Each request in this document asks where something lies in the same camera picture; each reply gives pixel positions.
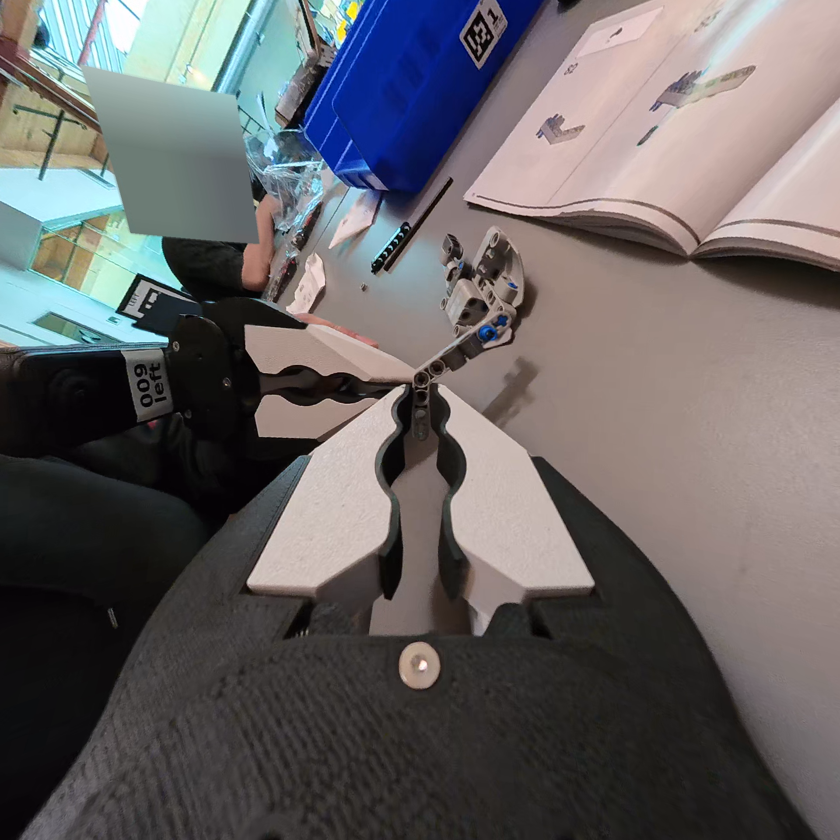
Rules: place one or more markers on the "white paper leaflet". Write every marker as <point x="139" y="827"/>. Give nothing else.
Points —
<point x="354" y="220"/>

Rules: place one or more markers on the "clear plastic bags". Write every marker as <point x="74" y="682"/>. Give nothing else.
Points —
<point x="282" y="157"/>

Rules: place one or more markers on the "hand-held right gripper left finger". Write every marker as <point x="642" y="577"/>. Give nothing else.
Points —
<point x="321" y="518"/>

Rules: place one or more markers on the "crumpled white paper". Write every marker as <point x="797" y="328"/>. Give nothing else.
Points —
<point x="312" y="282"/>

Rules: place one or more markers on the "black labelled board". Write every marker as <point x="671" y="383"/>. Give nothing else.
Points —
<point x="164" y="302"/>

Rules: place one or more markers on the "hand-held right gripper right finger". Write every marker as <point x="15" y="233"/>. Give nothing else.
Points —
<point x="518" y="518"/>

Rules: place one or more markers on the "black holed brick beam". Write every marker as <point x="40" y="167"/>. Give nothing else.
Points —
<point x="390" y="249"/>

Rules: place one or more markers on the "grey desk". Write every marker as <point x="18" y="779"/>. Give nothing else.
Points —
<point x="656" y="459"/>

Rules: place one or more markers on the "grey bent brick beam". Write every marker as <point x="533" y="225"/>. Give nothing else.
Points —
<point x="459" y="344"/>

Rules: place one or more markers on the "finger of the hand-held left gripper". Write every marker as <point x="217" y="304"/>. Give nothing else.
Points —
<point x="315" y="348"/>
<point x="295" y="420"/>

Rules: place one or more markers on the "blue plastic bin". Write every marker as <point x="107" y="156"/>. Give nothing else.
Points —
<point x="407" y="98"/>

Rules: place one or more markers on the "grey brick assembly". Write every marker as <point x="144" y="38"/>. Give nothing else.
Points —
<point x="469" y="295"/>

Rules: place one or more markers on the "person's left hand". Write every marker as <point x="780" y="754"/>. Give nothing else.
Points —
<point x="341" y="326"/>

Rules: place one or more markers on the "black red brick parts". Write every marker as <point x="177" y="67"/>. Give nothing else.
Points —
<point x="302" y="226"/>

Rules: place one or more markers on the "open instruction booklet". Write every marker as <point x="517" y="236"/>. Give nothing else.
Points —
<point x="623" y="131"/>

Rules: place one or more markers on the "long black axle rod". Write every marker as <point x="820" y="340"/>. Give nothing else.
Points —
<point x="420" y="222"/>

